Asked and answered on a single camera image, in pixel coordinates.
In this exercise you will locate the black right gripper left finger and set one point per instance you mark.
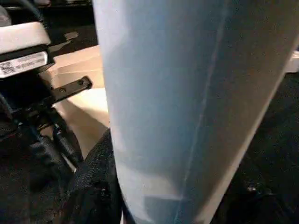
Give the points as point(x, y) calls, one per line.
point(98, 186)

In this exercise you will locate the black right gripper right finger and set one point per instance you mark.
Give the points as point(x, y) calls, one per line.
point(261, 198)

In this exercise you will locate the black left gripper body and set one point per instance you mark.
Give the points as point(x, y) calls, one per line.
point(25, 105)

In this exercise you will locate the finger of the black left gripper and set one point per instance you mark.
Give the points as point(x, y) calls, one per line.
point(46, 163)
point(72, 87)

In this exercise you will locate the white plastic table top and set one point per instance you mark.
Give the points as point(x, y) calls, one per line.
point(77, 70)

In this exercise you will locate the white plastic table leg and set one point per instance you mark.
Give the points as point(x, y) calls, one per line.
point(187, 105)

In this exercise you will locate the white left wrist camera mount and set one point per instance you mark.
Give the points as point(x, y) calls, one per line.
point(21, 46)

